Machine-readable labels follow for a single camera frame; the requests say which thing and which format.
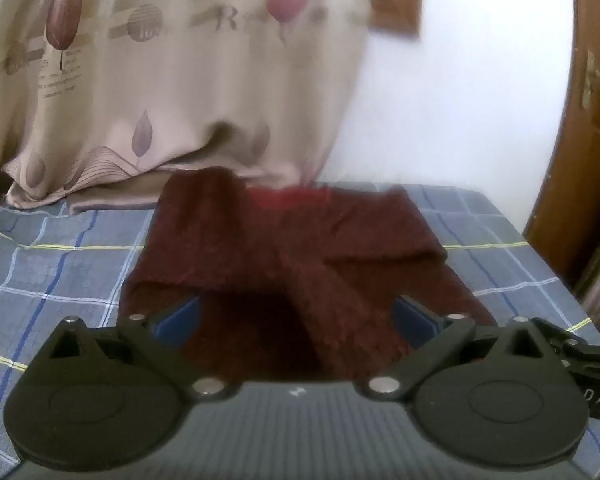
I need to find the beige leaf print curtain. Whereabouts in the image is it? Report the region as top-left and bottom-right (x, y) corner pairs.
(0, 0), (377, 217)

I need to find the blue plaid bed sheet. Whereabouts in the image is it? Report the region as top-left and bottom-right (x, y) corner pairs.
(0, 182), (600, 480)

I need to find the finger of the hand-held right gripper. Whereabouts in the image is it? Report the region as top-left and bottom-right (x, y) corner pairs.
(532, 319), (600, 378)

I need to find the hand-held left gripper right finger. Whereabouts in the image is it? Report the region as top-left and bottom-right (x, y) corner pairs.
(366, 295), (557, 402)

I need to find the wooden door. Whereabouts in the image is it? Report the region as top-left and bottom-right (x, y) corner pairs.
(524, 0), (600, 306)

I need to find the maroon knitted sweater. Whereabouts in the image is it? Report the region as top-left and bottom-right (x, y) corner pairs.
(120, 167), (498, 383)

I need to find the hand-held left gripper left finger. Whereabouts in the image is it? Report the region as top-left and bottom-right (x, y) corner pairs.
(49, 294), (227, 402)

